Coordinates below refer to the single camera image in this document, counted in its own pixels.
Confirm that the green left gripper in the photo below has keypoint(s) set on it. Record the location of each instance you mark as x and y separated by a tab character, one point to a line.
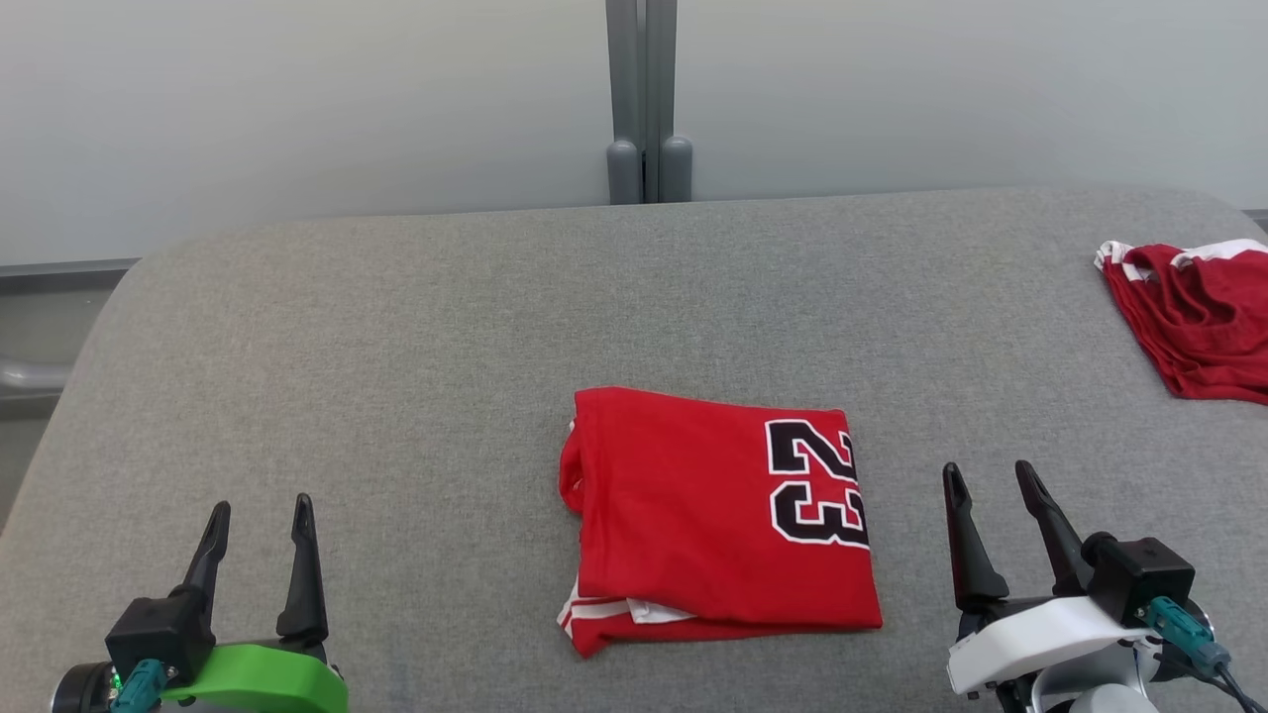
267	683

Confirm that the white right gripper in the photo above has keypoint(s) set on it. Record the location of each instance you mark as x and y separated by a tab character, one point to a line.
1040	639

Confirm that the red shorts with white stripe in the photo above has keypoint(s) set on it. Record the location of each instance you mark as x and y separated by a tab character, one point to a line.
1199	317

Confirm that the red white number t-shirt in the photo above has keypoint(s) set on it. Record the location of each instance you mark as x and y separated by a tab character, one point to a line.
693	535

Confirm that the grey fabric sofa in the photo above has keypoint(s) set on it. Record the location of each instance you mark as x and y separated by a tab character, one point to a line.
347	396

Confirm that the grey metal tube leg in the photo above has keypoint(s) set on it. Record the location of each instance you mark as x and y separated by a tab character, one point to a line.
30	375

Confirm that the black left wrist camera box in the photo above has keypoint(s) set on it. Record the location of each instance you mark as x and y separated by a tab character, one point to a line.
154	634

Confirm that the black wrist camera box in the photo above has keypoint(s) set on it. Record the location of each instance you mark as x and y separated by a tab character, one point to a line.
1139	574
154	634

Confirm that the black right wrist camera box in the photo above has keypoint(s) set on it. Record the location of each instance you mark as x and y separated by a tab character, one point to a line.
1139	574

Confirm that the grey partition base rail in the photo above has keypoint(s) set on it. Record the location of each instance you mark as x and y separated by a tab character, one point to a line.
64	275

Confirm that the grey partition post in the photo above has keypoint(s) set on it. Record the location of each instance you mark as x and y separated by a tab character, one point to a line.
649	99

